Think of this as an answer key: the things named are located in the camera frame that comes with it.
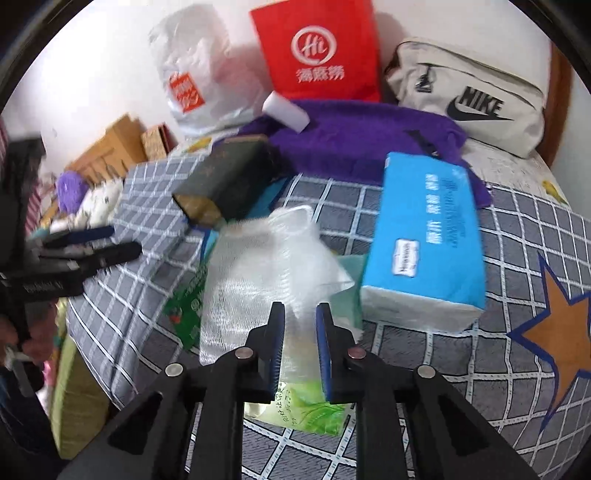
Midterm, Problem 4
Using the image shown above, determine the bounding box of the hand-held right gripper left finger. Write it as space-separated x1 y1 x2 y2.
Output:
58 302 286 480

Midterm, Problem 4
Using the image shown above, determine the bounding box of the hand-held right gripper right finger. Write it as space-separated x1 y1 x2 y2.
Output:
315 302 541 480

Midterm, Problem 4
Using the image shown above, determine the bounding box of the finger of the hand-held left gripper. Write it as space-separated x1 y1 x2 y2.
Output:
34 225 116 247
41 241 142 278

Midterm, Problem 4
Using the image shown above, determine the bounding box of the white mesh drawstring bag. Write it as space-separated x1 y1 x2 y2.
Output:
198 205 354 384

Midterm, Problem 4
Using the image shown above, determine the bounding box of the green snack packet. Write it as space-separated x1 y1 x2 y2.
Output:
164 263 208 352

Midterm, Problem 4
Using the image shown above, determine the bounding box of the blue tissue pack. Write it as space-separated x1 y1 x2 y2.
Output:
359 152 486 334

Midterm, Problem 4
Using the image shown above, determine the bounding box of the white sponge block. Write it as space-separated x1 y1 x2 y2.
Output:
262 91 311 132

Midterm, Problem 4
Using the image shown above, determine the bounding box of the person's left forearm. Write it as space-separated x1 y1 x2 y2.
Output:
0 364 61 467

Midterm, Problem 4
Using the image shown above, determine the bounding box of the beige shoulder bag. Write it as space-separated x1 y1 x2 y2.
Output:
384 38 548 158

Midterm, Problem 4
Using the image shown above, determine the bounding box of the person's left hand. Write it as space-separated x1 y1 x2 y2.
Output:
0 318 52 370

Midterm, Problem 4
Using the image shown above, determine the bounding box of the purple round item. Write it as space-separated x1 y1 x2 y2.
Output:
55 171 88 215

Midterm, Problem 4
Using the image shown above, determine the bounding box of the red striped cloth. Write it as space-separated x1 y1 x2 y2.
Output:
25 182 47 232

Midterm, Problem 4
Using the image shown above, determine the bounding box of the light green tissue pack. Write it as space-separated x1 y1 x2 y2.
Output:
245 254 370 437

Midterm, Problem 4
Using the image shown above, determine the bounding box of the brown cardboard box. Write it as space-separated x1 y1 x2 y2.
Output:
65 113 151 183

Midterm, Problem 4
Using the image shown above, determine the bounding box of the yellow-green cushion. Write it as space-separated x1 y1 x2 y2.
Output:
51 300 112 448

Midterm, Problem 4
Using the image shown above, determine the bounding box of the small patterned box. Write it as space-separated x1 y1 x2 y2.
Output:
141 122 178 160

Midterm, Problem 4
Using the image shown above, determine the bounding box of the teal blue packet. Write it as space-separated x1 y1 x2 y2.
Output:
201 178 294 259

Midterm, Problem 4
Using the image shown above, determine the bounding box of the dark green box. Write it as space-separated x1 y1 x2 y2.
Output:
172 135 278 227

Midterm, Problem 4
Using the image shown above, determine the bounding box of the grey plaid quilt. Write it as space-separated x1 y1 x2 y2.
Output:
67 150 591 480

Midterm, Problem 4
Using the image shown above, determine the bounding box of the white plastic bag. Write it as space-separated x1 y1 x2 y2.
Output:
148 4 273 137

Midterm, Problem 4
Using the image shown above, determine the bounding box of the purple towel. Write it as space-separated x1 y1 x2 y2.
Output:
240 99 492 208

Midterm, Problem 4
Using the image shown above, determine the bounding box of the red paper bag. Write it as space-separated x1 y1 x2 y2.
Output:
249 0 383 103

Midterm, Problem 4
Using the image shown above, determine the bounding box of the wooden headboard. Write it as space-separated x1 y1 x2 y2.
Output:
538 41 573 169

